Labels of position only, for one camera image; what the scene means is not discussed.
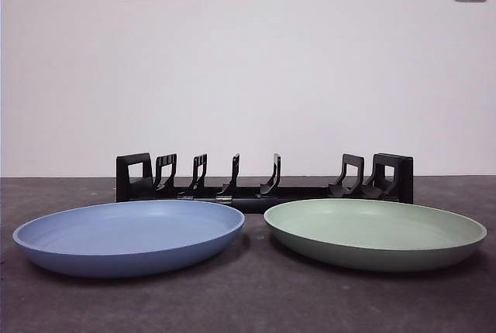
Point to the blue round plate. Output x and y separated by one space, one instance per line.
128 232

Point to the green round plate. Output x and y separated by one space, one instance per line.
372 232

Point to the black plate rack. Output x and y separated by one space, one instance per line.
406 182

